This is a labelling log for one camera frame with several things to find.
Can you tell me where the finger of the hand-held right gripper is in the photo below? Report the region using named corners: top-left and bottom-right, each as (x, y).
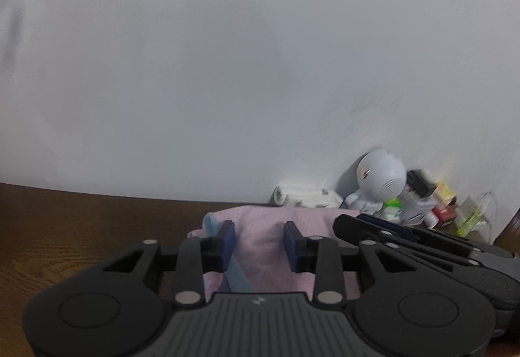
top-left (357, 213), bottom-right (494, 257)
top-left (332, 214), bottom-right (482, 274)

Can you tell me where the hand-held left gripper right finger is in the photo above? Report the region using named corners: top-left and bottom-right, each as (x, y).
top-left (283, 220), bottom-right (412, 307)

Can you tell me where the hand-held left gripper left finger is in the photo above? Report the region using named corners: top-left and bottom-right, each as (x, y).
top-left (101, 220), bottom-right (237, 307)

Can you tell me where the pink blue purple-trimmed vest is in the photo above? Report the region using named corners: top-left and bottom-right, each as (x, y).
top-left (187, 206), bottom-right (363, 301)

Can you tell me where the white astronaut speaker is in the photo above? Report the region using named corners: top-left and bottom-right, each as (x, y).
top-left (344, 149), bottom-right (408, 216)

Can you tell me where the black power adapter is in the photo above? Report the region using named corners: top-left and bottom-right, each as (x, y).
top-left (406, 169), bottom-right (435, 197)

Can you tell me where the green spray bottle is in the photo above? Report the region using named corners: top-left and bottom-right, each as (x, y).
top-left (456, 194), bottom-right (488, 238)

